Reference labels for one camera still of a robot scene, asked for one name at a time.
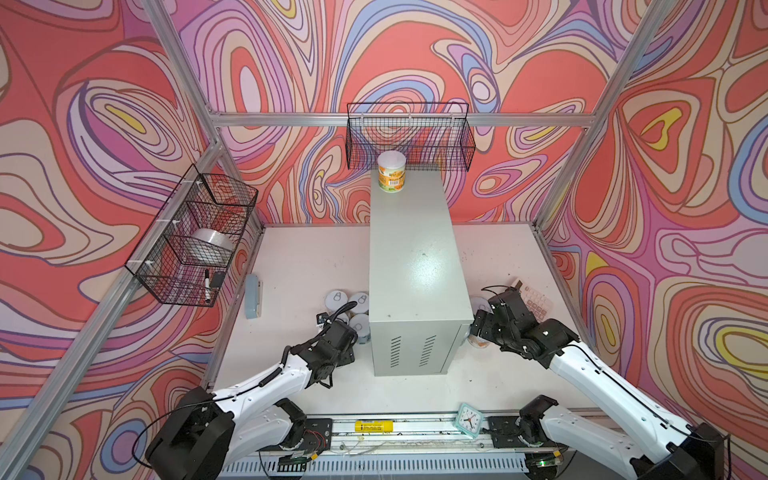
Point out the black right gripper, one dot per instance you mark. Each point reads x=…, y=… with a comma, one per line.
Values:
x=486, y=330

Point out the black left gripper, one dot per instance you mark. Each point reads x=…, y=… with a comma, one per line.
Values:
x=348, y=355

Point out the pink label can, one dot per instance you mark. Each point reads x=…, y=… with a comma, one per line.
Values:
x=480, y=304

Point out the orange fruit can plastic lid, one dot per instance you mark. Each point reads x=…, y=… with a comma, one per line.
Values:
x=391, y=168

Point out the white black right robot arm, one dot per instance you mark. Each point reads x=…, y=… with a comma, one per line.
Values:
x=651, y=441

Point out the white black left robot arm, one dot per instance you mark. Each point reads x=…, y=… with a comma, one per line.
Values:
x=210, y=430

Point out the left side blue can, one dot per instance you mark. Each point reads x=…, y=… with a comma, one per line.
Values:
x=361, y=324

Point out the pink calculator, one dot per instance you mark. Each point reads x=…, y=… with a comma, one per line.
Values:
x=538, y=303

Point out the left side can one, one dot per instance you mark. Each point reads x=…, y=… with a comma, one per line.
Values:
x=334, y=300

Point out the left side can two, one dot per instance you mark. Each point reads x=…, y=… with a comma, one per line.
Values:
x=362, y=303

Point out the grey metal cabinet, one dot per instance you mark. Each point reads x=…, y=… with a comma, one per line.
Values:
x=420, y=310

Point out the teal alarm clock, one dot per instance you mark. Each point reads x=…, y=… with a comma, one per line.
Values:
x=468, y=420

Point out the green circuit board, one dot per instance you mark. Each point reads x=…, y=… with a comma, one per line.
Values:
x=288, y=464

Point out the silver tape roll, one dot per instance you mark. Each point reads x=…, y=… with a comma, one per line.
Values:
x=214, y=238

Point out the yellow label on rail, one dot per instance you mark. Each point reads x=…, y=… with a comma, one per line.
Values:
x=374, y=426

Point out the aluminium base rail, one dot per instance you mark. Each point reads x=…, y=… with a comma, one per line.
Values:
x=412, y=433

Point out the white vented cable duct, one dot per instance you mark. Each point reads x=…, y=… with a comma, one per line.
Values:
x=379, y=466

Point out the black wire basket left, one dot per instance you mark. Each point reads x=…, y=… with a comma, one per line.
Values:
x=170, y=266

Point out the black wire basket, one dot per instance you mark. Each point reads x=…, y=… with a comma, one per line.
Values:
x=432, y=136
x=170, y=266

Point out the black wire basket rear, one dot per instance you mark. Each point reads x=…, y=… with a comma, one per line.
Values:
x=432, y=136

